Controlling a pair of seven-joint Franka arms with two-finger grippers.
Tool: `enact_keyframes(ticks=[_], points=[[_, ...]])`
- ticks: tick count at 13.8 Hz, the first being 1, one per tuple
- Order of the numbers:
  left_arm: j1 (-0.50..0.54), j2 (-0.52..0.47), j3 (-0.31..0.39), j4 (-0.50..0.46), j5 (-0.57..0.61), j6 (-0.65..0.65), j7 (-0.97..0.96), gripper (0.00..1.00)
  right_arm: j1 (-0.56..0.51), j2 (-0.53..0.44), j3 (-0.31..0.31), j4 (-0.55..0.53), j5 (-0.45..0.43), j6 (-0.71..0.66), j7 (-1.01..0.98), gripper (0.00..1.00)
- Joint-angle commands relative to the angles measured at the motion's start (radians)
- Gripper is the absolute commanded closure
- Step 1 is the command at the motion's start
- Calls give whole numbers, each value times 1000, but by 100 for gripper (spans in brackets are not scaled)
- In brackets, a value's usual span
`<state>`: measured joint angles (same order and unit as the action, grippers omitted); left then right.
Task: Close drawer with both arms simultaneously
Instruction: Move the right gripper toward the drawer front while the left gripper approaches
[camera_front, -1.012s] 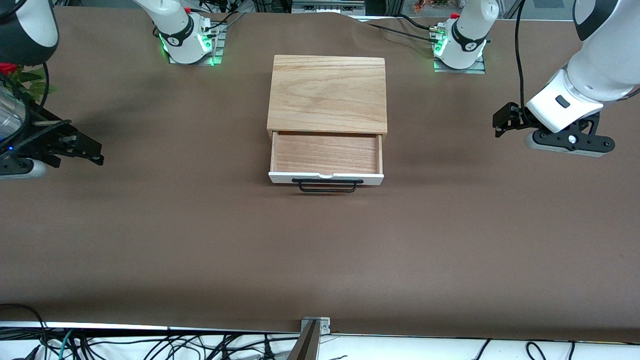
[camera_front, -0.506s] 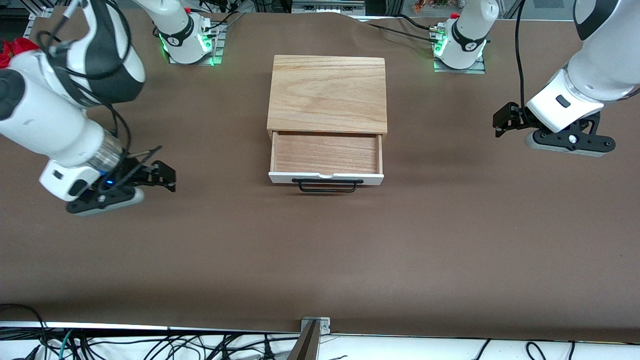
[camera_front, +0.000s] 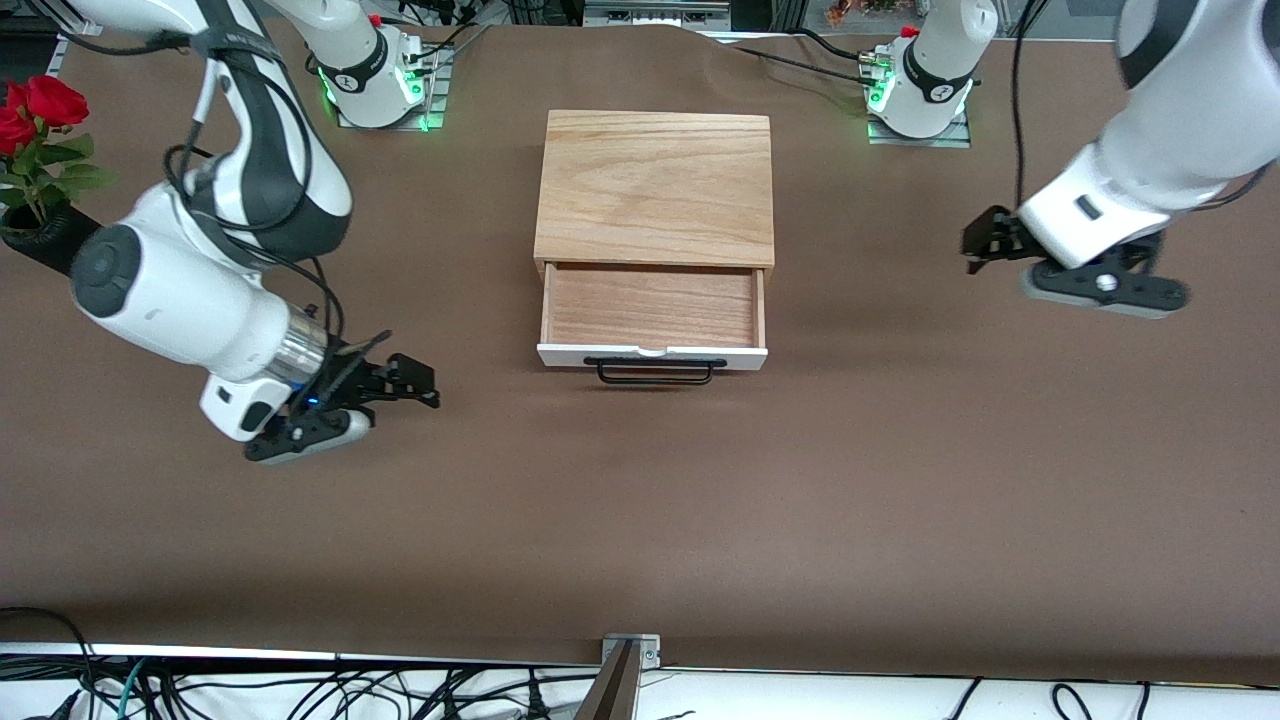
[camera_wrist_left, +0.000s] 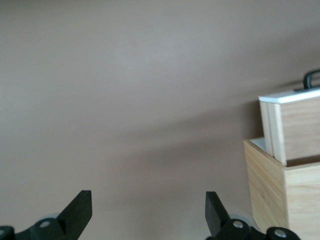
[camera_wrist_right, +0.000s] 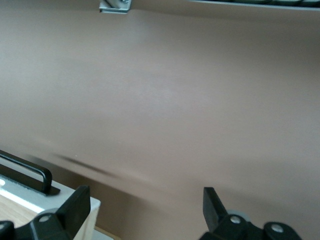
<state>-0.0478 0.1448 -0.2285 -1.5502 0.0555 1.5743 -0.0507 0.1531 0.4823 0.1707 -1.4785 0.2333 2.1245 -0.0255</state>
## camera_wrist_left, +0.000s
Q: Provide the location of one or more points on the wooden cabinet box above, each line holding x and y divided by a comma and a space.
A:
270, 190

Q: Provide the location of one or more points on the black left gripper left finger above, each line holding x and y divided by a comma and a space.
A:
72, 215

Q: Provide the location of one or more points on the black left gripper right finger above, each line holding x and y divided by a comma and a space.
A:
217, 217

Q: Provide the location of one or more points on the brown table cover sheet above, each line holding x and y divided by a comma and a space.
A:
125, 87

